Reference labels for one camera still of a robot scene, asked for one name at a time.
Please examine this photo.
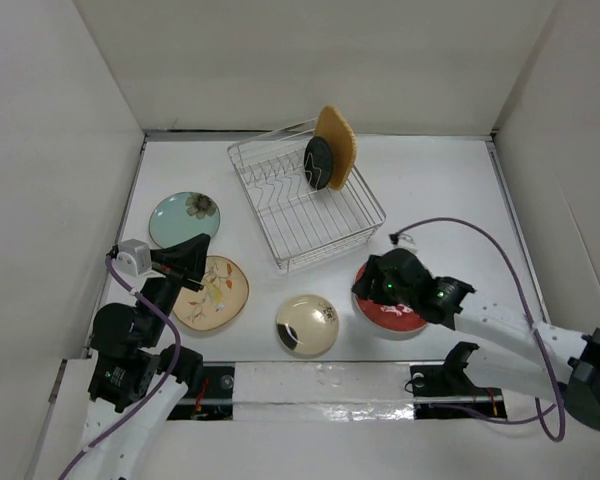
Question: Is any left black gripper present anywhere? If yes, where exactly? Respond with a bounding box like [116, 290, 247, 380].
[138, 230, 211, 343]

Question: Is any small black plate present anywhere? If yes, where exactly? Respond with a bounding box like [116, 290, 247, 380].
[303, 136, 334, 190]

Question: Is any orange woven square plate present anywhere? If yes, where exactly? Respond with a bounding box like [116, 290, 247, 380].
[314, 105, 357, 191]

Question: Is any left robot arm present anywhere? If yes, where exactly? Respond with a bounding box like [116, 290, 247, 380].
[61, 234, 210, 479]

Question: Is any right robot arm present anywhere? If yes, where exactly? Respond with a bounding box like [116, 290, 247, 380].
[351, 248, 600, 432]

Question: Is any red and teal plate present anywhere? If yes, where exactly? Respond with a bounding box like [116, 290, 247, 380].
[350, 262, 431, 341]

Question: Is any teal flower plate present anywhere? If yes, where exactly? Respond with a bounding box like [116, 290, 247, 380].
[148, 191, 221, 248]

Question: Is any beige bird painted plate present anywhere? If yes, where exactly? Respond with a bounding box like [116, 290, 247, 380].
[172, 255, 250, 332]

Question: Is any cream bowl with black marks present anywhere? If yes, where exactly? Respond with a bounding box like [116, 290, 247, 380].
[276, 294, 340, 357]

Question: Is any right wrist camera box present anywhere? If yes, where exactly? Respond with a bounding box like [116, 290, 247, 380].
[389, 232, 418, 254]

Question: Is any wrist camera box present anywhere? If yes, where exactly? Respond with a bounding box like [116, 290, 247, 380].
[389, 232, 418, 254]
[113, 239, 152, 277]

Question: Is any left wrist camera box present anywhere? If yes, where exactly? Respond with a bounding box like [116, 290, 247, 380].
[113, 239, 152, 277]

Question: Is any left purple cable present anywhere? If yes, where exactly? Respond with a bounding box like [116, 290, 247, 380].
[57, 254, 183, 480]

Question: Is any silver wire dish rack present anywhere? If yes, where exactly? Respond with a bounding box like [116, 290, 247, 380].
[227, 119, 386, 271]

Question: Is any metal base rail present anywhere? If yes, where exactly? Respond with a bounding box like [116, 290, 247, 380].
[169, 361, 507, 422]

